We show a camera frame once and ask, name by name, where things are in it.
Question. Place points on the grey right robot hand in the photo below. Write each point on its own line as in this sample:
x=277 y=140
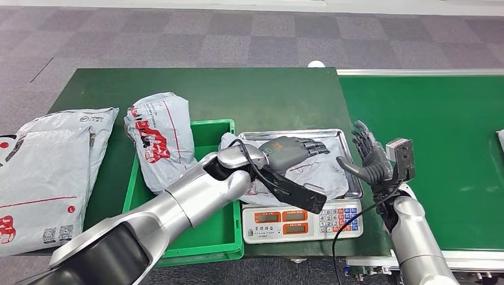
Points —
x=374 y=169

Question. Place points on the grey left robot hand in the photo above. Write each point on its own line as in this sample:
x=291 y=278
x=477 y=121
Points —
x=287 y=151

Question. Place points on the grey parcel faint print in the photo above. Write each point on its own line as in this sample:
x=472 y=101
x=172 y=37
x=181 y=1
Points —
x=319 y=177

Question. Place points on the grey parcel bold red print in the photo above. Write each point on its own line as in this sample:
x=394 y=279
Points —
x=157 y=137

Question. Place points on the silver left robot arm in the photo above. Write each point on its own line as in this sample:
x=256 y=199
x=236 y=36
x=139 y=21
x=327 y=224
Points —
x=177 y=204

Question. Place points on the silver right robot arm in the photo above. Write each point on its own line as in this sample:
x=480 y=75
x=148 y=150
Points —
x=413 y=240

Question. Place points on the green conveyor belt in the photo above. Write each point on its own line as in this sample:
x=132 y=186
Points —
x=453 y=157

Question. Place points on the grey parcel thin red line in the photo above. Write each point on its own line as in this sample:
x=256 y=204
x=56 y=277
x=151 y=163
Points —
x=501 y=139

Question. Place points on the steel scale tray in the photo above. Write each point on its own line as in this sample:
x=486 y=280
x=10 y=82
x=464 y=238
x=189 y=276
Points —
x=338 y=137

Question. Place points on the white electronic scale body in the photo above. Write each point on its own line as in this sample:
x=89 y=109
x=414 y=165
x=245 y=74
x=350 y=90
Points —
x=303 y=232

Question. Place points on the white table foot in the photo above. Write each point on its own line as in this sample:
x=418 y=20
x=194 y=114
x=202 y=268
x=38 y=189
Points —
x=298 y=260

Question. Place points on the green plastic crate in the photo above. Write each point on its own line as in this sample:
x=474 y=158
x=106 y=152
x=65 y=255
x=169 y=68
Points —
x=212 y=232

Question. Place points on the flat grey express mailer bag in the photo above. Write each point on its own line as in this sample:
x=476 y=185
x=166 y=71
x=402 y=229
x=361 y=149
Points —
x=94 y=126

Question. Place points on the large flat grey mailer bag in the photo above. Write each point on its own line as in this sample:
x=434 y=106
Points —
x=39 y=188

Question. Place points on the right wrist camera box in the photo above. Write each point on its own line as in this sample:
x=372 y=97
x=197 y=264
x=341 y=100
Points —
x=403 y=157

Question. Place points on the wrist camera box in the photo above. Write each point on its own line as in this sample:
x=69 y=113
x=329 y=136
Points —
x=299 y=192
x=403 y=157

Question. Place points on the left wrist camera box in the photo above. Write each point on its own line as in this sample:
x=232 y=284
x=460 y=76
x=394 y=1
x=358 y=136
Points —
x=299 y=192

